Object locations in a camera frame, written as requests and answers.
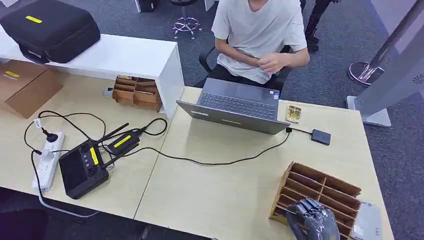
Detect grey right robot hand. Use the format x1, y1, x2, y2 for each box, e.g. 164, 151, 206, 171
285, 197, 342, 240

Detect person's left hand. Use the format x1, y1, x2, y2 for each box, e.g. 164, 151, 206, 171
256, 52, 290, 74

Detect black controller with antennas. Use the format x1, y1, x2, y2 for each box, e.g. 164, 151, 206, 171
58, 122, 141, 201

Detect standing person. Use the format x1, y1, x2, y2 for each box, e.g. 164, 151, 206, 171
299, 0, 342, 53

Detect black power plug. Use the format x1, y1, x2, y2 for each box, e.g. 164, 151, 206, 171
40, 127, 59, 144

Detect black floor bin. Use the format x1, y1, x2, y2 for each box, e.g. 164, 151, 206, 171
134, 0, 161, 14

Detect grey panel stand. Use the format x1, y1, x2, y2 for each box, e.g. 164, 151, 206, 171
345, 31, 424, 129

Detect white power strip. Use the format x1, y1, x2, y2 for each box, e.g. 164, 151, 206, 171
31, 131, 66, 192

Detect chrome pole round base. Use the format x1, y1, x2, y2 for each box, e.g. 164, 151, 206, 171
347, 0, 424, 88

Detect black adapter yellow label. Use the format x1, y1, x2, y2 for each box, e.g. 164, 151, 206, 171
106, 129, 143, 158

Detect chrome stool base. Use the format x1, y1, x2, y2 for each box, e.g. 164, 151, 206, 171
170, 0, 204, 41

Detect looping black power cable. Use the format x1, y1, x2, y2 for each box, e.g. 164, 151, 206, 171
23, 110, 107, 155

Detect wooden card box many slots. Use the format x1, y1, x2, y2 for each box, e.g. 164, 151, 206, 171
268, 161, 362, 240

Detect grey open laptop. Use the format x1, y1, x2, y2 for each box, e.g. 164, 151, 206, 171
176, 77, 291, 136

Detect brown cardboard box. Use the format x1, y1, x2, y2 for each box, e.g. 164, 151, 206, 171
0, 59, 64, 119

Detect short black drive cable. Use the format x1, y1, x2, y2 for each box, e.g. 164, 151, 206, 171
285, 126, 313, 136

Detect small dark grey drive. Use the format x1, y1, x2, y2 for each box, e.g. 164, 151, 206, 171
310, 128, 332, 146

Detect long black laptop cable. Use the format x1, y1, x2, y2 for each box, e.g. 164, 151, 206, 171
123, 132, 292, 167

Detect flat grey pouch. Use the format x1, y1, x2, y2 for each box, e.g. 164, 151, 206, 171
350, 201, 383, 240

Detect black carrying case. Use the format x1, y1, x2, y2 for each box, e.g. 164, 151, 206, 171
0, 0, 102, 64

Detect white desk shelf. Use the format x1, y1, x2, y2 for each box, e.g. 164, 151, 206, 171
0, 23, 186, 120

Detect seated person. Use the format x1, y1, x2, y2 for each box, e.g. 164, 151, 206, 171
193, 0, 311, 95

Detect person's right hand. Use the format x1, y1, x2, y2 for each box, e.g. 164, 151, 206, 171
246, 55, 266, 68

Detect small wooden divider box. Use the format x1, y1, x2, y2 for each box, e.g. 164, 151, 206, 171
111, 75, 163, 113

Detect white power strip cable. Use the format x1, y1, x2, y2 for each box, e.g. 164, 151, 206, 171
30, 149, 100, 219

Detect black office chair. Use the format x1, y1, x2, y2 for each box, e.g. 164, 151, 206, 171
198, 45, 218, 74

